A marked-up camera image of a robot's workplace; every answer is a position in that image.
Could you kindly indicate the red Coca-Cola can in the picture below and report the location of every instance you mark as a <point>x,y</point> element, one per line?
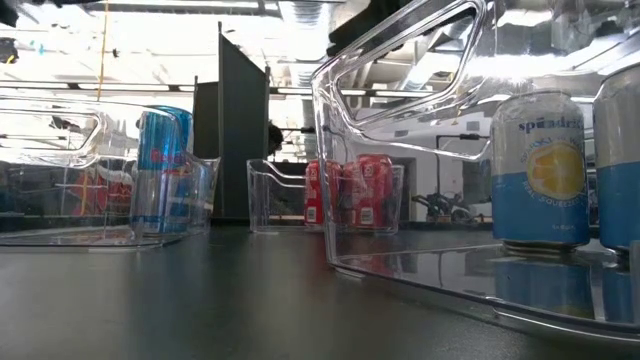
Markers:
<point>315,192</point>
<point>370,192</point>

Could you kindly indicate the white blue Spindrift can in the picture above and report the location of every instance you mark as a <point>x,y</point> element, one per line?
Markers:
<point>540,210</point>
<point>620,200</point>

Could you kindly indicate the clear plastic storage bin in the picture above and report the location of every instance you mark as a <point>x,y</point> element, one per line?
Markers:
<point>272,200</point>
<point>50,239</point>
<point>425,270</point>

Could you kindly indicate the person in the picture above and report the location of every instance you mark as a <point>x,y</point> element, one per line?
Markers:
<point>275,139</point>

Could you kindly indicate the black partition panel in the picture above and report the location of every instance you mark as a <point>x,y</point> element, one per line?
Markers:
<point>240,150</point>

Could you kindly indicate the black background machine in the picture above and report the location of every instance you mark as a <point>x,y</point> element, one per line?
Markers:
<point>440,207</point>

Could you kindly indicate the black pipe stand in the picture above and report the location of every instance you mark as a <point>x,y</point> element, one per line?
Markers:
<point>470,136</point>

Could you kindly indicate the red background object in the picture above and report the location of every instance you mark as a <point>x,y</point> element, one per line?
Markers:
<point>117,195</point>

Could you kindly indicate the black ceiling-hung device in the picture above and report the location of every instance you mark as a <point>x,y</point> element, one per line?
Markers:
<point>7,50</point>

